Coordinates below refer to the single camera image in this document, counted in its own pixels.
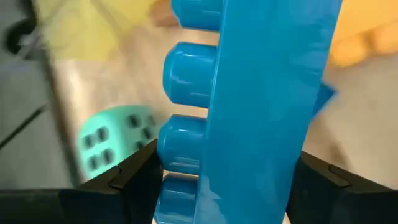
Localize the clear wavy plastic bin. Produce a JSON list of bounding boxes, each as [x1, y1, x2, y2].
[[30, 0, 175, 189]]

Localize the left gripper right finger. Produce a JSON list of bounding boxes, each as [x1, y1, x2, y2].
[[285, 151, 398, 224]]

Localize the black rear cable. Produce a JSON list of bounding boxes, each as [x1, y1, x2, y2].
[[4, 0, 38, 55]]

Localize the blue printed brick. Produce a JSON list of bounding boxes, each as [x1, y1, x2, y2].
[[312, 81, 339, 118]]

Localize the teal foam dice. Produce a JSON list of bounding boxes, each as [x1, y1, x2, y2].
[[76, 105, 162, 181]]

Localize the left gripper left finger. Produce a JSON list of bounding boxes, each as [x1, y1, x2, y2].
[[0, 139, 165, 224]]

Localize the long blue studded brick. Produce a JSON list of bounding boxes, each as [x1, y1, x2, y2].
[[154, 0, 345, 224]]

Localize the orange two-stud brick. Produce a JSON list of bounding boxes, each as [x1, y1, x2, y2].
[[328, 0, 398, 68]]

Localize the yellow translucent tray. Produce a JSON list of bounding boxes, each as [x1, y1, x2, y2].
[[34, 0, 162, 62]]

